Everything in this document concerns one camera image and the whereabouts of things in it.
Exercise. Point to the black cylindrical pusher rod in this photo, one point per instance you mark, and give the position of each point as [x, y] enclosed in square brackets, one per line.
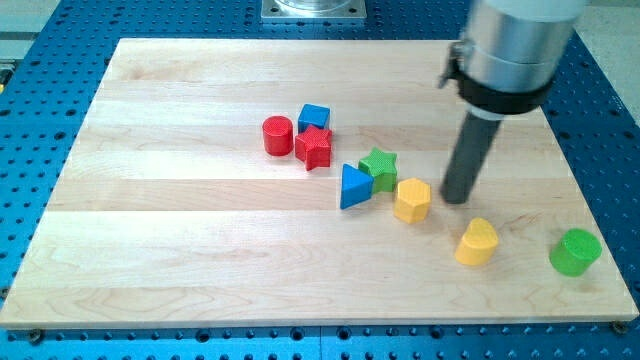
[474, 141]

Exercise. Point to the yellow heart block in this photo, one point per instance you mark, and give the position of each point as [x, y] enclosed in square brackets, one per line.
[477, 244]

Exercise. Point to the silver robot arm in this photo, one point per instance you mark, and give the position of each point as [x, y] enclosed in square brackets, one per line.
[503, 64]

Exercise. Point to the yellow hexagon block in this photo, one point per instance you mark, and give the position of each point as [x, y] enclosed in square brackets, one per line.
[412, 200]

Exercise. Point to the green star block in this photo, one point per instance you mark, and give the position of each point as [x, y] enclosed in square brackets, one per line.
[381, 166]

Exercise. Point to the blue triangle block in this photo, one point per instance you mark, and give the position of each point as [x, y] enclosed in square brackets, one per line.
[356, 186]

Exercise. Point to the green cylinder block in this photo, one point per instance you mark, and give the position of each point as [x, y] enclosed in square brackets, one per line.
[575, 252]

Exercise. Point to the red star block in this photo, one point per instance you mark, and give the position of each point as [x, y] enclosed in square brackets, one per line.
[313, 147]

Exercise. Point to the blue cube block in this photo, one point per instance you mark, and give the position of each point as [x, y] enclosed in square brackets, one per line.
[318, 116]

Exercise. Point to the red cylinder block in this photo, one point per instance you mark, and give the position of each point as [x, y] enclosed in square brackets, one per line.
[277, 135]

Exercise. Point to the wooden board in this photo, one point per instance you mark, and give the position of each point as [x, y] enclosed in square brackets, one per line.
[170, 213]

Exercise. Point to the blue perforated table plate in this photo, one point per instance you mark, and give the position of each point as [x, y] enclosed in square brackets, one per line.
[50, 93]

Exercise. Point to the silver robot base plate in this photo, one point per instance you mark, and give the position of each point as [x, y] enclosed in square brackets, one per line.
[300, 10]

